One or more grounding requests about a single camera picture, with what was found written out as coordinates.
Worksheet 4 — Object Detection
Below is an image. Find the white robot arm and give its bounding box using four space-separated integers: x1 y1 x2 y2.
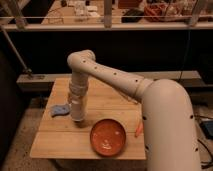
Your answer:
67 50 201 171

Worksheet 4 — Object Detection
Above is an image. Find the white plastic bottle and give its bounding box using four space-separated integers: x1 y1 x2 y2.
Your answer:
122 94 139 105

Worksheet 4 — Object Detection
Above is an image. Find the blue cloth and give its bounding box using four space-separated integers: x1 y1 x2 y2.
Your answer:
50 104 70 117

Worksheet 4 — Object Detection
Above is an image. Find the orange bowl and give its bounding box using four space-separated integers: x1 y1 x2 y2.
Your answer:
90 119 126 157

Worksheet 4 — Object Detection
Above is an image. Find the orange carrot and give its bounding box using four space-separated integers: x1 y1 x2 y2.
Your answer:
135 121 143 137

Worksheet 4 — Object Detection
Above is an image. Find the wooden table board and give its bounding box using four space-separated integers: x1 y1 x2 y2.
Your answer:
30 78 146 160

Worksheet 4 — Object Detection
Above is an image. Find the black box on shelf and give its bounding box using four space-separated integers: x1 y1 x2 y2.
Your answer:
121 9 144 23

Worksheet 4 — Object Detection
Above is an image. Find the orange basket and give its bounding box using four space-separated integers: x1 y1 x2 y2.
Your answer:
144 4 167 22

